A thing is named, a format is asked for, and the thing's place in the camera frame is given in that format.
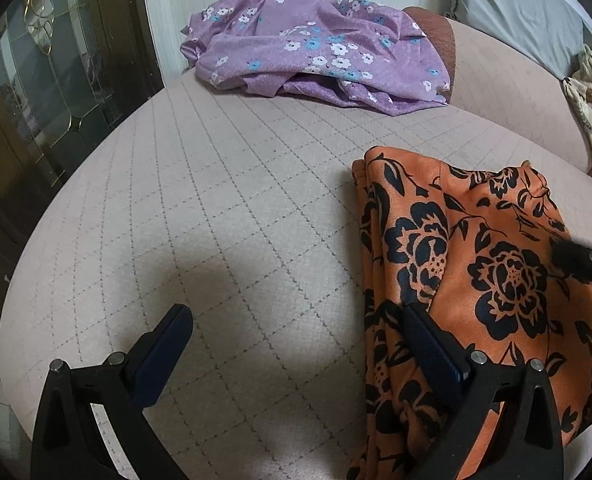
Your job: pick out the grey pillow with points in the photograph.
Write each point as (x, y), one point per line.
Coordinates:
(516, 5)

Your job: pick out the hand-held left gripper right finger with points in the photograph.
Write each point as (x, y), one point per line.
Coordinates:
(433, 347)

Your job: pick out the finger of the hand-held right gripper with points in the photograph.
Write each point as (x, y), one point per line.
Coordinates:
(576, 260)

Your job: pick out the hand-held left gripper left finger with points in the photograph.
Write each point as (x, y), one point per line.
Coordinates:
(160, 347)

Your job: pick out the purple floral garment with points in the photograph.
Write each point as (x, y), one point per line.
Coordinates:
(301, 45)

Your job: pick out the glass panel door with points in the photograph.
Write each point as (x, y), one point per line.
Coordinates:
(40, 85)

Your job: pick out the pink bolster with brown end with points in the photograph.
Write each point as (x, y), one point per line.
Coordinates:
(506, 110)

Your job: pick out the beige patterned cloth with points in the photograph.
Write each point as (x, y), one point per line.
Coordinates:
(588, 105)

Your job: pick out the orange black floral garment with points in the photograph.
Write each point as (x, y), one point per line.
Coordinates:
(476, 210)

